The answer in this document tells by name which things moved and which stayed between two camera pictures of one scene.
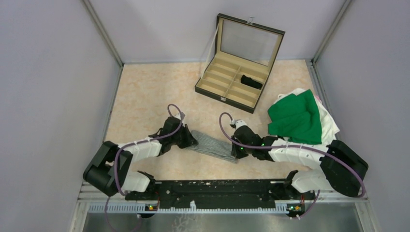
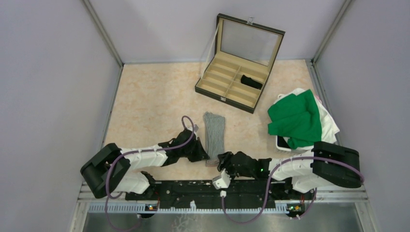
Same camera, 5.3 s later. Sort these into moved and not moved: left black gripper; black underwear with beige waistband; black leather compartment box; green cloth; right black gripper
Moved: left black gripper; right black gripper
Not moved: green cloth; black leather compartment box; black underwear with beige waistband
